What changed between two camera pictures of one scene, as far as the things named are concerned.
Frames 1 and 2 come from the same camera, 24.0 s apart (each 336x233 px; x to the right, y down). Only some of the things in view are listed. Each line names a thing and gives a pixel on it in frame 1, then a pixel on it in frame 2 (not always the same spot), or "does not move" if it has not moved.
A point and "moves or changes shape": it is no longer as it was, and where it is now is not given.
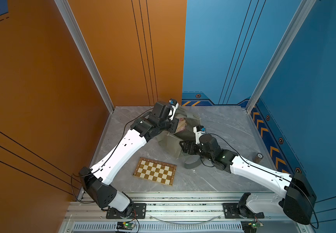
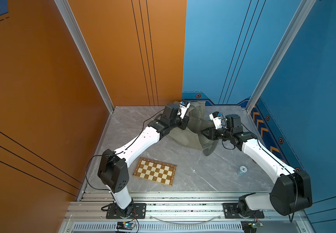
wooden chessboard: [155, 171] does not move
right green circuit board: [250, 226] does not move
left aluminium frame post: [65, 10] does not move
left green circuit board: [125, 225] does not move
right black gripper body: [198, 149] -> [221, 133]
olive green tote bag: [170, 141] moves or changes shape
